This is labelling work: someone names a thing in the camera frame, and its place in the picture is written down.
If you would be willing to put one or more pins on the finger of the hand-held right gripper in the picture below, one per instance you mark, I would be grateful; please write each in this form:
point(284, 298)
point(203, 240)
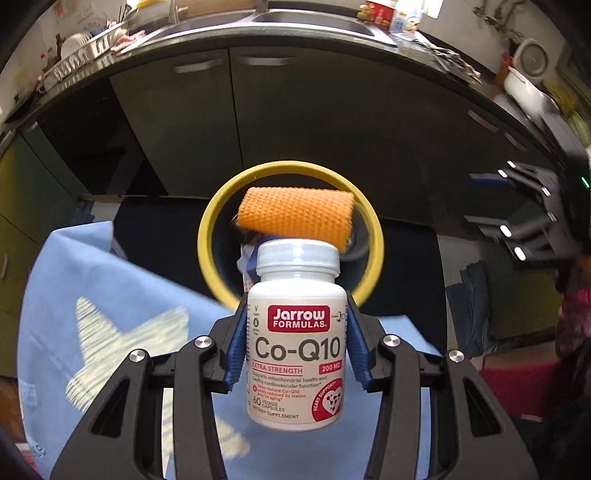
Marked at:
point(526, 235)
point(526, 180)

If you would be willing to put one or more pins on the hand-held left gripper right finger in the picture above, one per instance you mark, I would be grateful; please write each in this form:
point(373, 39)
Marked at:
point(361, 355)

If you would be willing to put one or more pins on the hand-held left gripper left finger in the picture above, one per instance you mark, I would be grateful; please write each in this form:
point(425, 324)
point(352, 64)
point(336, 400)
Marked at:
point(234, 355)

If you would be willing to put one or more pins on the white supplement bottle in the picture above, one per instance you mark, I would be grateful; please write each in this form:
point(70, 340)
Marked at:
point(295, 350)

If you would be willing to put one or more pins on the yellow rimmed trash bin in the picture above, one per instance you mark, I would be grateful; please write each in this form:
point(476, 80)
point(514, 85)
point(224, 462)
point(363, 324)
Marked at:
point(221, 267)

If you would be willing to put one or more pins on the orange foam fruit net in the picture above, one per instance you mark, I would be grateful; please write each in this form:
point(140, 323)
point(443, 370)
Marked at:
point(295, 214)

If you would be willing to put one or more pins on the dark blue cloth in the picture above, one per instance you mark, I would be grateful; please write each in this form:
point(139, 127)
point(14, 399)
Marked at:
point(471, 290)

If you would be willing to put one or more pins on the blue star tablecloth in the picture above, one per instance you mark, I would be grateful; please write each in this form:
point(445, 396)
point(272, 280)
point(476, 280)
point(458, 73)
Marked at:
point(138, 286)

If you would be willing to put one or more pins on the white rice cooker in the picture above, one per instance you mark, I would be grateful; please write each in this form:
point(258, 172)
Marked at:
point(531, 60)

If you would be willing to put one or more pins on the red cloth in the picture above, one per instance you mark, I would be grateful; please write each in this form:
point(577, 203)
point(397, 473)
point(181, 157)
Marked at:
point(517, 387)

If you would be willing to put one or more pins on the dark kitchen cabinet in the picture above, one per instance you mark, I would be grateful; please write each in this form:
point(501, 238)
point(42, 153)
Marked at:
point(323, 115)

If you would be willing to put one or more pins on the red white container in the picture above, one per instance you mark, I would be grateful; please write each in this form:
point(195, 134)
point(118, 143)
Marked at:
point(376, 10)

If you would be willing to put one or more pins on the green drawer cabinet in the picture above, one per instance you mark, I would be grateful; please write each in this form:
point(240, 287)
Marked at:
point(32, 207)

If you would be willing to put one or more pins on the pink dish cloth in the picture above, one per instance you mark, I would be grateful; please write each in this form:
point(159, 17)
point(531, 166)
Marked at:
point(124, 42)

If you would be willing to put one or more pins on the metal dish rack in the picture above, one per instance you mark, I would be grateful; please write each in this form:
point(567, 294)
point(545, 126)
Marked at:
point(87, 53)

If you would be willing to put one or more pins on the steel faucet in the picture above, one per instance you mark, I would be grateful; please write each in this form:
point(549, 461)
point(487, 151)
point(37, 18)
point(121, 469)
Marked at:
point(173, 11)

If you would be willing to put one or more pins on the yellow sponge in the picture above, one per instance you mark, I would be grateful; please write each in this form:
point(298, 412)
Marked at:
point(145, 3)

